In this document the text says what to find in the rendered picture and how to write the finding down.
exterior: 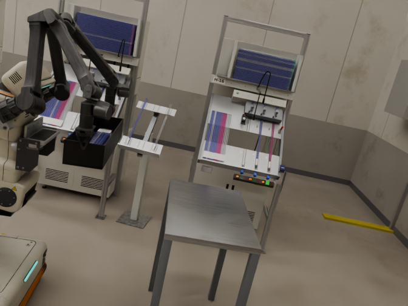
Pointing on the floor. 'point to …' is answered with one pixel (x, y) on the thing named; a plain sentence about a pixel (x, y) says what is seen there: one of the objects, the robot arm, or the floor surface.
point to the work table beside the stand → (206, 232)
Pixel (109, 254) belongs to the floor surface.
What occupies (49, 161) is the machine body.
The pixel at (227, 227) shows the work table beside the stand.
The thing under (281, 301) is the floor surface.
